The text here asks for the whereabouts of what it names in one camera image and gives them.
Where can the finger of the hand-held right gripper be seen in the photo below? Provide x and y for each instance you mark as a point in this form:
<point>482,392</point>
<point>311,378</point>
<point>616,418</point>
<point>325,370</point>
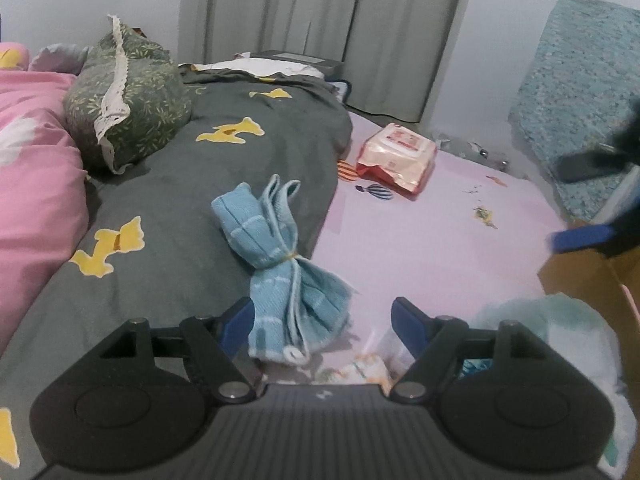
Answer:
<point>580,165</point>
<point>580,238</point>

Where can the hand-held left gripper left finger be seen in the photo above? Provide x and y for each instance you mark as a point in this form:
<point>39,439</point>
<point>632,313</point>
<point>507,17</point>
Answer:
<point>236,322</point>

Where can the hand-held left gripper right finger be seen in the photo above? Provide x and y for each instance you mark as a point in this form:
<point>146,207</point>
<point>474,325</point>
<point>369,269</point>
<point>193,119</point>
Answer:
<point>406,322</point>

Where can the brown cardboard box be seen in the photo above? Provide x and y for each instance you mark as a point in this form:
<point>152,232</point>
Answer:
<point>585,280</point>

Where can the blue knit towel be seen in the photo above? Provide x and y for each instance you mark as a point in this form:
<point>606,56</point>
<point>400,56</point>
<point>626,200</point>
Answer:
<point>265,230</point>

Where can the small printed diaper pack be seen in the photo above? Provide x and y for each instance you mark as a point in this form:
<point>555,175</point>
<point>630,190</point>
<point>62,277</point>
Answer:
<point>360,370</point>

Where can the pink printed bedsheet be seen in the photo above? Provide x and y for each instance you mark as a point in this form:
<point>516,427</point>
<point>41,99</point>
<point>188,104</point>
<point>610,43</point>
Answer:
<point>440,250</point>

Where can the teal patterned mattress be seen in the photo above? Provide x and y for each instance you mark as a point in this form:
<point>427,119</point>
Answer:
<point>565,85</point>

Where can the clear plastic bag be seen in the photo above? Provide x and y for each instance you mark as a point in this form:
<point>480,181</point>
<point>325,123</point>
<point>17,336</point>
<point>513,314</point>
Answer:
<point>550,330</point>

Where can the grey quilt with yellow ducks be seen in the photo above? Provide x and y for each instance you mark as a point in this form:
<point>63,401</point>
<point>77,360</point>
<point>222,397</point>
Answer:
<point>175,185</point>

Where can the red and white tissue pack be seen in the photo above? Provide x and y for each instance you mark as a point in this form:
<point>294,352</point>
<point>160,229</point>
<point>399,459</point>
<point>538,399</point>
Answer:
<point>395,155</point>

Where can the green leafy pillow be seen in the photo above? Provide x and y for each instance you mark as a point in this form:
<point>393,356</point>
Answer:
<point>145,105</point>

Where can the white pouch with blue edge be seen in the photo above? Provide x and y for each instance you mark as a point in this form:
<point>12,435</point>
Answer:
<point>342,91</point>

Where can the white cloth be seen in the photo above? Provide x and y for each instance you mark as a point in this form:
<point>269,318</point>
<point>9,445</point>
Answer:
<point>240,66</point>

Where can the pink quilt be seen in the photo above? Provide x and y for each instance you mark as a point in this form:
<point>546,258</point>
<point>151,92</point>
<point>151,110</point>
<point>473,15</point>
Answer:
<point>35,160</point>

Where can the grey curtain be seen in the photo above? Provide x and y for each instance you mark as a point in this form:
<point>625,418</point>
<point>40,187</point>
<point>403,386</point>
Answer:
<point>325,20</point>

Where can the lavender pillow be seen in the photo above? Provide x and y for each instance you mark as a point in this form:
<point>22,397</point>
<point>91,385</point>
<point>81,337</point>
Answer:
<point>55,57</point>

